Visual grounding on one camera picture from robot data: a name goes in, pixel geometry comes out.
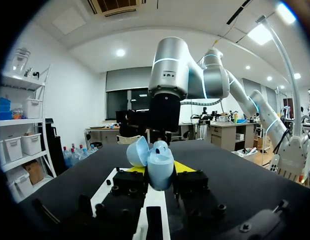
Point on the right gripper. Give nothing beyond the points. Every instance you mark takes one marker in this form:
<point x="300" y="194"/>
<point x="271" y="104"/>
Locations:
<point x="165" y="112"/>

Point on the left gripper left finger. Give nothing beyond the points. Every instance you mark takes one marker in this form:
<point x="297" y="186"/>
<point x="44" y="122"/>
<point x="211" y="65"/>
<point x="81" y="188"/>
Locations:
<point x="127" y="182"/>

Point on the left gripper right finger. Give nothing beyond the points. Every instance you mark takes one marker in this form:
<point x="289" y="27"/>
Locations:
<point x="192" y="181"/>

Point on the light blue earbud case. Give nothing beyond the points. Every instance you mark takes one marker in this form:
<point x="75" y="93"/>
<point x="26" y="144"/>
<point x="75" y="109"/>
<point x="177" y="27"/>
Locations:
<point x="158" y="172"/>

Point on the light blue earbud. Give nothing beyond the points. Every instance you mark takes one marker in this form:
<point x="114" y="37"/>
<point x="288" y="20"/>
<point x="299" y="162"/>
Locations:
<point x="160" y="147"/>

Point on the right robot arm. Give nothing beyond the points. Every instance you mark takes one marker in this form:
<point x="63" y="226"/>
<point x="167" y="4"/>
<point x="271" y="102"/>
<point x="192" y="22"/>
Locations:
<point x="175" y="72"/>

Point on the white plate with black stands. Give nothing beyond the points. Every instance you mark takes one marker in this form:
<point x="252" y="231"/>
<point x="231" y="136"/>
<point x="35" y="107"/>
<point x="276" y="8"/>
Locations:
<point x="155" y="202"/>

